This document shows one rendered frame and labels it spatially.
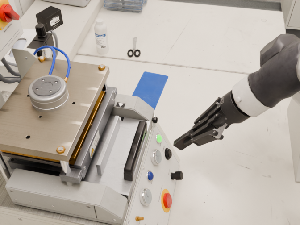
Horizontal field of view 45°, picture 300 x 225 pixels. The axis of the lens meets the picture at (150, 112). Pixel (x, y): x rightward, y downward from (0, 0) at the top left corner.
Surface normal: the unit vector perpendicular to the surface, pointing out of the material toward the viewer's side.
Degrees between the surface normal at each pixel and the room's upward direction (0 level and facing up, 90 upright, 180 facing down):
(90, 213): 90
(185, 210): 0
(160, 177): 65
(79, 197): 0
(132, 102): 0
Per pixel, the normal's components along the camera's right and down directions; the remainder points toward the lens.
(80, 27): 0.00, -0.70
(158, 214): 0.89, -0.15
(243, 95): -0.68, 0.13
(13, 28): 0.98, 0.15
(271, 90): -0.54, 0.55
